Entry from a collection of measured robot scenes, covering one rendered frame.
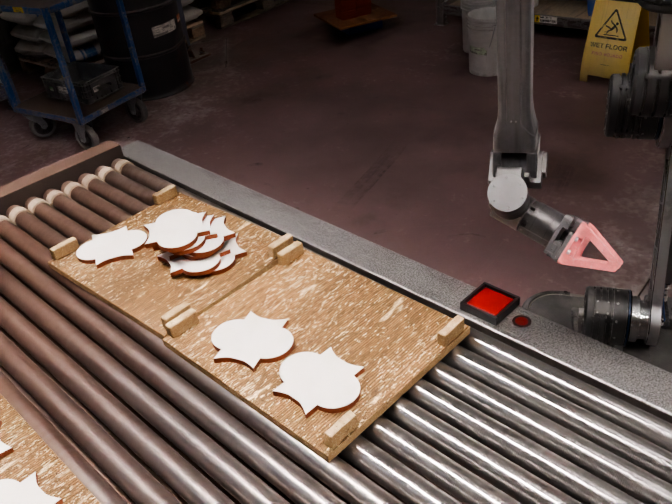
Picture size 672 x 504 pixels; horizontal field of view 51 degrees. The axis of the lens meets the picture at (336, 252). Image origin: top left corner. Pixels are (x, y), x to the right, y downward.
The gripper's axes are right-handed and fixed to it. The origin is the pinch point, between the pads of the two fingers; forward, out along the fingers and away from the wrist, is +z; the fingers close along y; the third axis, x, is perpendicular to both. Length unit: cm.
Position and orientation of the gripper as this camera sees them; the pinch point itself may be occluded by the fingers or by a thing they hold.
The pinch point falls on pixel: (614, 263)
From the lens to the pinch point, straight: 111.9
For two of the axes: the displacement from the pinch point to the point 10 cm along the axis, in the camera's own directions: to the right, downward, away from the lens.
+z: 7.9, 5.1, -3.5
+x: 4.5, -8.6, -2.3
